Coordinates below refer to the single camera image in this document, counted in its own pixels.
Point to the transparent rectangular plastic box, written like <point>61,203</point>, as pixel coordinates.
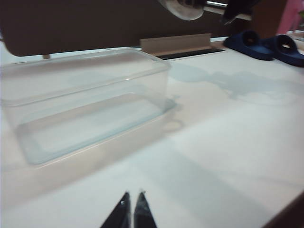
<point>83,123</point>

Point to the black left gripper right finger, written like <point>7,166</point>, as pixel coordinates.
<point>142,213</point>

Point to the round beige disc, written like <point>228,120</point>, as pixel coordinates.
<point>183,12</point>

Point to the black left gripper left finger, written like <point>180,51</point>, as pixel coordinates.
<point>120,215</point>

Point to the brown wooden board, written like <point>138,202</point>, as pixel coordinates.
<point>267,16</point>

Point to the pink cloth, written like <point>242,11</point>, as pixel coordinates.
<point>291,16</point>

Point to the dark blue slipper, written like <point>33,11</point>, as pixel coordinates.
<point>288,55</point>
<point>247,48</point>

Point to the dark brown divider panel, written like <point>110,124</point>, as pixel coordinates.
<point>95,23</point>

